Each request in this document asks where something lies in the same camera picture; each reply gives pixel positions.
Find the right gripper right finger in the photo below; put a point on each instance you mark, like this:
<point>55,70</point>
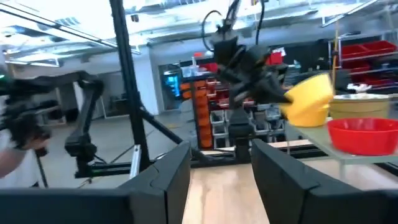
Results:
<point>283,189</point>

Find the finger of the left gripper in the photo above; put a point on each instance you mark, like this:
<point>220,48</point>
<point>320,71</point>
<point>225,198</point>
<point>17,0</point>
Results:
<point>272,96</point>
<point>279,72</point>

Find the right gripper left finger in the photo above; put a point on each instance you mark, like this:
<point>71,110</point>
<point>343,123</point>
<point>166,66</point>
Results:
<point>158,199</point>

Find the red plastic mini bowl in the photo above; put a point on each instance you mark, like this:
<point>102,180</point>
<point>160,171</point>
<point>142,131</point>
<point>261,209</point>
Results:
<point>363,137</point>

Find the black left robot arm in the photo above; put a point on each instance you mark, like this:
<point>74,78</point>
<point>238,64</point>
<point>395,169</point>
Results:
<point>241,130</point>

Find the silver aluminium bar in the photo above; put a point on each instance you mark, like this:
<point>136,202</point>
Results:
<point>135,161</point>

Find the clear plastic container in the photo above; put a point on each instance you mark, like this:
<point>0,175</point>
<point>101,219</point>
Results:
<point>189,68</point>

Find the white bin rack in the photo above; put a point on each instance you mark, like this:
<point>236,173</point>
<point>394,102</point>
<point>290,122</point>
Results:
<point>220,124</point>

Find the green perforated metal shelf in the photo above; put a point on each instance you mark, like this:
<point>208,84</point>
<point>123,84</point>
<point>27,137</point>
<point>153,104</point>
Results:
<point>317,140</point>

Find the orange bin rack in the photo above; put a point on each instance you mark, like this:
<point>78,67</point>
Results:
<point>202,118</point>

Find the red bin shelf rack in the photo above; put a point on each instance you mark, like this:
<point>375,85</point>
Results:
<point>367,53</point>

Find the person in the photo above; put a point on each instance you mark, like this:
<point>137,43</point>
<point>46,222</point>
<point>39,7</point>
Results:
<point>15,149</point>

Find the black aluminium table frame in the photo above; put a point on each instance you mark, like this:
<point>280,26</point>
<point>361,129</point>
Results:
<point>127,77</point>

